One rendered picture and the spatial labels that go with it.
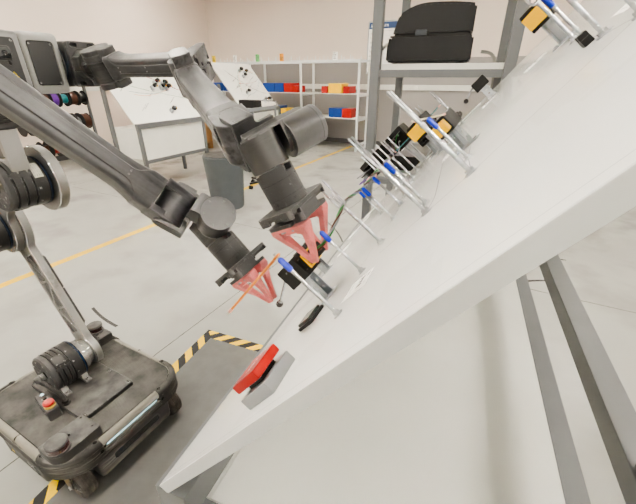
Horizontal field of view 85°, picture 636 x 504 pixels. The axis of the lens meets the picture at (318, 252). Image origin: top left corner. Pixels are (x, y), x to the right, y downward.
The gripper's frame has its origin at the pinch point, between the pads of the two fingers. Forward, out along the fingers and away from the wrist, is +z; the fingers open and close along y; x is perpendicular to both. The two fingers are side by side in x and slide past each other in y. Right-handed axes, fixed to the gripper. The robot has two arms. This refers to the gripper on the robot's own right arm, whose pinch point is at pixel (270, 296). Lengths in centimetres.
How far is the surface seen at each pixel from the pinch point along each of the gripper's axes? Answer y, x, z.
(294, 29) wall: 761, 323, -323
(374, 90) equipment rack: 97, -2, -25
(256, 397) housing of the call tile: -22.9, -17.5, 3.7
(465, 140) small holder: 29.1, -36.0, 0.6
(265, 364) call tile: -20.3, -19.3, 1.6
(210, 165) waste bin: 229, 245, -108
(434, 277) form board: -17.9, -42.2, 0.7
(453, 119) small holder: 27.6, -36.8, -3.9
